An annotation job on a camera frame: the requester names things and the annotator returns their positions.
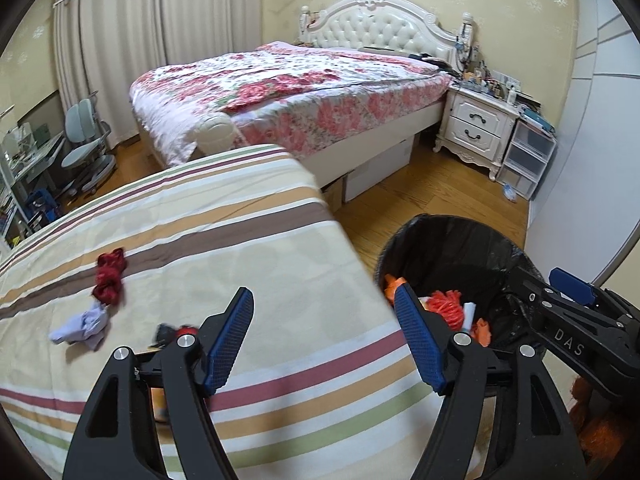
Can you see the beige curtain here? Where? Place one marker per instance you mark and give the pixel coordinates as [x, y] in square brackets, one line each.
[175, 20]

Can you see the white storage box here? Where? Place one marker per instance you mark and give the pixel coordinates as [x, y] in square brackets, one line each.
[380, 170]

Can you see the small brown bottle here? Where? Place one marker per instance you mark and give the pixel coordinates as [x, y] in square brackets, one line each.
[162, 332]

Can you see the plastic drawer unit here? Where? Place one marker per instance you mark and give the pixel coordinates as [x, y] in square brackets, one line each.
[527, 155]

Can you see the orange snack wrapper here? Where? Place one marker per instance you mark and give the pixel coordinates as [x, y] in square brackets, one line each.
[161, 407]

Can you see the white tufted bed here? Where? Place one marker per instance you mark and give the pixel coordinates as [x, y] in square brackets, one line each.
[375, 20]

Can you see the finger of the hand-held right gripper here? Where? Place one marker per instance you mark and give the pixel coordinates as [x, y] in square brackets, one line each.
[530, 290]
[570, 285]

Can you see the orange plastic bag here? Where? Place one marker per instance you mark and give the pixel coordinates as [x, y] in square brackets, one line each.
[481, 331]

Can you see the nightstand clutter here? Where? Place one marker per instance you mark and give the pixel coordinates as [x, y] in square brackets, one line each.
[492, 80]

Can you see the white study desk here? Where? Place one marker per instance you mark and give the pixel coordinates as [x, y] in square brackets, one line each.
[35, 152]

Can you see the striped cloth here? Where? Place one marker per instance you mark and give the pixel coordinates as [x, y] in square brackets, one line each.
[250, 260]

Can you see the blue stool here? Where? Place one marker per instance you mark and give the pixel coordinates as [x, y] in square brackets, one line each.
[42, 205]

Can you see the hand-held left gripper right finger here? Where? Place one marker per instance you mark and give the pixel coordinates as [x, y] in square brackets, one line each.
[420, 335]

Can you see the white wardrobe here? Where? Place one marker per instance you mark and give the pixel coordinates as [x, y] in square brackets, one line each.
[590, 110]

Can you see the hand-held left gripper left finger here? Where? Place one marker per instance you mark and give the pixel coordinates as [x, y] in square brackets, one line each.
[227, 340]

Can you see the orange foam fruit net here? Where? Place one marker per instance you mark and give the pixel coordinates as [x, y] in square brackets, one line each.
[445, 305]

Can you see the clear plastic bottle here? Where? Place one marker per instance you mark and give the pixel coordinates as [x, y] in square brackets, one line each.
[510, 193]

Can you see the grey desk chair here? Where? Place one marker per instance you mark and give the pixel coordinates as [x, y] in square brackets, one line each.
[82, 115]

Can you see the white nightstand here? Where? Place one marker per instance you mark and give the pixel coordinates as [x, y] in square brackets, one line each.
[475, 120]

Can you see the floral bed quilt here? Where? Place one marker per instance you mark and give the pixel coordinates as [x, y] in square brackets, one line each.
[300, 90]

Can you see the white and teal box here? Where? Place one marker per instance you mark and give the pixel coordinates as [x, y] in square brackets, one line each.
[467, 312]

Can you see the black trash bin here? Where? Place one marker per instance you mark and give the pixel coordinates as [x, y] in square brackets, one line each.
[450, 250]

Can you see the brown cardboard box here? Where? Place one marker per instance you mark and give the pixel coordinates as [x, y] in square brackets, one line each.
[332, 192]

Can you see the person's right forearm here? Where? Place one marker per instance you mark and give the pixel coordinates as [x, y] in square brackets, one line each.
[610, 430]

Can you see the dark red wrapper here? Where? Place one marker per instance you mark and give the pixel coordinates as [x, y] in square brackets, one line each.
[110, 280]

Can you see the purple paper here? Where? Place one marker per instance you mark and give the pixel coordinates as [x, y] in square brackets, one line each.
[82, 327]

